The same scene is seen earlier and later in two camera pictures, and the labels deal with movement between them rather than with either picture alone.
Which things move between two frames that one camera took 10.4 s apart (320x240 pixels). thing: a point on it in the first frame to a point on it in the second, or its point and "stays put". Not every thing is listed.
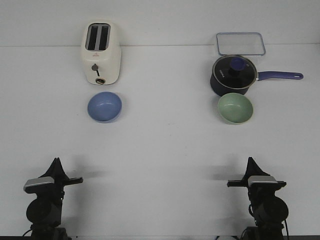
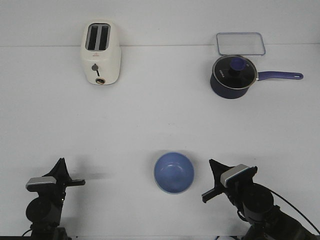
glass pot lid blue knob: x=235 y=72 stays put
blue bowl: x=104 y=107 to x=174 y=172
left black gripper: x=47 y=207 stays put
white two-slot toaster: x=101 y=47 stays put
